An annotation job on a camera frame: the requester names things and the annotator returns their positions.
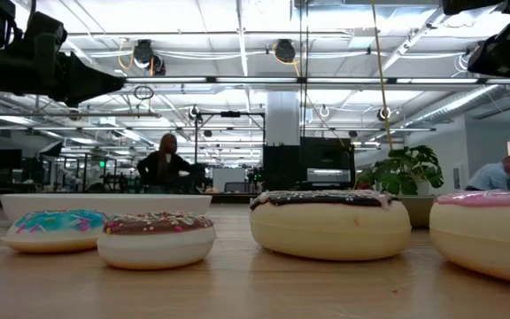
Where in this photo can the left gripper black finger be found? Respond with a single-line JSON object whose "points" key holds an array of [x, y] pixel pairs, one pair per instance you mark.
{"points": [[87, 96], [82, 77]]}

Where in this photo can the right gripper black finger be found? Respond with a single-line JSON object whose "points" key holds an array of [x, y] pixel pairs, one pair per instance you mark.
{"points": [[500, 49], [503, 67]]}

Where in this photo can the small blue-iced sprinkle donut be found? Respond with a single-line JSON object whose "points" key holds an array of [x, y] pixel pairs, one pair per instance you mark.
{"points": [[47, 239]]}

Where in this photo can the small chocolate sprinkle donut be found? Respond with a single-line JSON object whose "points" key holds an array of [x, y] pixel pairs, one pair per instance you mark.
{"points": [[155, 248]]}

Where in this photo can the large pink-iced donut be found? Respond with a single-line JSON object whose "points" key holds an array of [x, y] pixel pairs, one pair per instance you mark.
{"points": [[489, 239]]}

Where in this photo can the large chocolate-iced donut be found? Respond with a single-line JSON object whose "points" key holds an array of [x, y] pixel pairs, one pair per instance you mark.
{"points": [[330, 230]]}

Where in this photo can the black computer monitor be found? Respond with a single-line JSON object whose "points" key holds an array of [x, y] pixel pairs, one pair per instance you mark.
{"points": [[6, 159]]}

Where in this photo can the round white plate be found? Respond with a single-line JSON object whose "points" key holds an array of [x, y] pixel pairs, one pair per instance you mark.
{"points": [[104, 201]]}

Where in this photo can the person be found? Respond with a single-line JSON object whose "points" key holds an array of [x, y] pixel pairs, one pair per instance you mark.
{"points": [[164, 170], [492, 177]]}

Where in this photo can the green potted plant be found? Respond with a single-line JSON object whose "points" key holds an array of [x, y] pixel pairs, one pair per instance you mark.
{"points": [[407, 170]]}

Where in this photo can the grey-beige shallow bowl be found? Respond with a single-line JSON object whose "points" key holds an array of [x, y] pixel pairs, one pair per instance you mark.
{"points": [[416, 212]]}

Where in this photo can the white square pillar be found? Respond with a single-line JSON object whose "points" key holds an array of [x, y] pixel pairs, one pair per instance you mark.
{"points": [[283, 119]]}

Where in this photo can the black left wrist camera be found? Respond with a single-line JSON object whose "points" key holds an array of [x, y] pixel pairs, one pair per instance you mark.
{"points": [[47, 28]]}

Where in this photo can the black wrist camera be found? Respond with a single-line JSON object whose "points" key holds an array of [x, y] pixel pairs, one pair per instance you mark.
{"points": [[47, 28], [467, 5]]}

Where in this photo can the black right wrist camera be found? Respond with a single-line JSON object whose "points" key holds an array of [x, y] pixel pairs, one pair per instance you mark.
{"points": [[467, 5]]}

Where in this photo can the silver ventilation duct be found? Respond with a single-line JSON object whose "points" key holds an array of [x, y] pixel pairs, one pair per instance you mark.
{"points": [[458, 104]]}

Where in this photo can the black background rig frame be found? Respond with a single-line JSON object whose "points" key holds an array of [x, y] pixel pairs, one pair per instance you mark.
{"points": [[196, 142]]}

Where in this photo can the black aluminium table frame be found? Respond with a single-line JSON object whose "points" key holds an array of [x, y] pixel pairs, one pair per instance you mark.
{"points": [[233, 198]]}

